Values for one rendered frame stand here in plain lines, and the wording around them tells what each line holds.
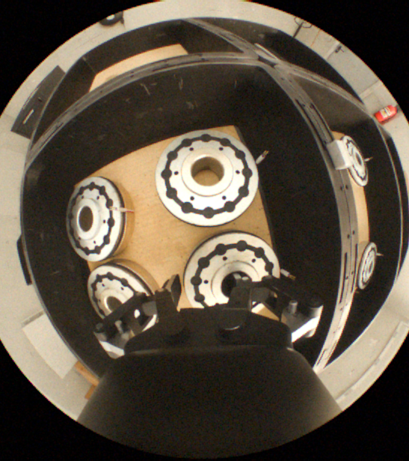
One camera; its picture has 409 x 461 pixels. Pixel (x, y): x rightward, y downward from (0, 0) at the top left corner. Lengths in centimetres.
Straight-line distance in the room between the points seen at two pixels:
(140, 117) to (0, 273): 290
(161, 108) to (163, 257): 16
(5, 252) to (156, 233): 293
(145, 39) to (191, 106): 40
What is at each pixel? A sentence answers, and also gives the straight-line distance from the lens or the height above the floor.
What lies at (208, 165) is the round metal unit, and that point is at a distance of 16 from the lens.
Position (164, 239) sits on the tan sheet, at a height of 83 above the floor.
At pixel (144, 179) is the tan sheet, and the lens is 18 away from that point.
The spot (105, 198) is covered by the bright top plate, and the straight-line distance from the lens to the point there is 17.
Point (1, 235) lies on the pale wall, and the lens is 305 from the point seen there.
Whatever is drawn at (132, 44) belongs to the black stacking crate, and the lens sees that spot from 53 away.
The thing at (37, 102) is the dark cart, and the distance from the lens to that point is 151.
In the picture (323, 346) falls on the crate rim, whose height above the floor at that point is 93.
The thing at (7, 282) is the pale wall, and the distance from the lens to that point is 294.
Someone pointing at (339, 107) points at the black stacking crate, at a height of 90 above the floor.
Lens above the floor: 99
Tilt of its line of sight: 87 degrees down
